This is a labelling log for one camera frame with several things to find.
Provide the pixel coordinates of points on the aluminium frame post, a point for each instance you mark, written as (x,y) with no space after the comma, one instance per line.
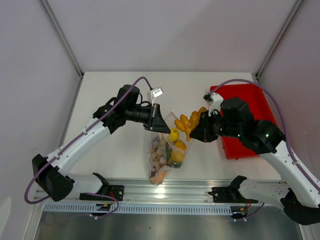
(283,31)
(53,21)

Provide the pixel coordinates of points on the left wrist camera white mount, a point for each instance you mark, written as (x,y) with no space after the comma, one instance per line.
(154,93)

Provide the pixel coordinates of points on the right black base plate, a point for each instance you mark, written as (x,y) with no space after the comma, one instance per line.
(222,194)

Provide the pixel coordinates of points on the small yellow toy mango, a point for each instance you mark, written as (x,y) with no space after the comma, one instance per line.
(179,151)

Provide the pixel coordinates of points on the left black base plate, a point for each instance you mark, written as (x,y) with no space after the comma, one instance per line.
(114,191)

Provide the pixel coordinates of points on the red plastic tray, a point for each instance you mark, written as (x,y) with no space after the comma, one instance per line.
(258,106)

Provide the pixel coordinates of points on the left aluminium frame post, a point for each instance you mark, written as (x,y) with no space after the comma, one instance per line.
(53,21)

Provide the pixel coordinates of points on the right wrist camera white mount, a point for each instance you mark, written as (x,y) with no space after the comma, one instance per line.
(214,101)

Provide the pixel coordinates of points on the clear pink zip top bag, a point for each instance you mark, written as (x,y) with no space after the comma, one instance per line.
(161,137)

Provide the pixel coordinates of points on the white slotted cable duct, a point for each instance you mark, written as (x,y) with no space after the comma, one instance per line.
(130,208)

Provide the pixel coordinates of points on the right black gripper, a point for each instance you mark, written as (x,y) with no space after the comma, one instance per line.
(202,131)

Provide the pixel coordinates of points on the aluminium mounting rail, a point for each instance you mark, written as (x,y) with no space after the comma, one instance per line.
(162,191)

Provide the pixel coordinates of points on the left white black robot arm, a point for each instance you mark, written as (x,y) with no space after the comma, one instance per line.
(52,172)

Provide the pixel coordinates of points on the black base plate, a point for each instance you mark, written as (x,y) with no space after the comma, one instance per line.
(222,194)
(114,191)

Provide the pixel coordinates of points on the yellow toy ginger root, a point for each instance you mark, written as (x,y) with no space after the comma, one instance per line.
(188,124)

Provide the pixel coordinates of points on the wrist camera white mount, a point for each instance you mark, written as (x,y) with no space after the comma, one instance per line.
(214,101)
(154,93)

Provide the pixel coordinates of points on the yellow toy pepper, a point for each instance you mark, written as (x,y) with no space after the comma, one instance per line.
(174,136)

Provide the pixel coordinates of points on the right aluminium frame post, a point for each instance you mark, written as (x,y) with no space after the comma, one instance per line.
(283,31)

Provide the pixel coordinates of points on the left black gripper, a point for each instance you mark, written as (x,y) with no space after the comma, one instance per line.
(155,122)

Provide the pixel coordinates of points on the toy ham slice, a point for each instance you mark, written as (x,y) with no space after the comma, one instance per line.
(158,178)

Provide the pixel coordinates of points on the longan bunch with leaves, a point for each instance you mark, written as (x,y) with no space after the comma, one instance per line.
(160,157)

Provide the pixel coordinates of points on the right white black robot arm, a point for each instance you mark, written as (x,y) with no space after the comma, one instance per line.
(271,144)

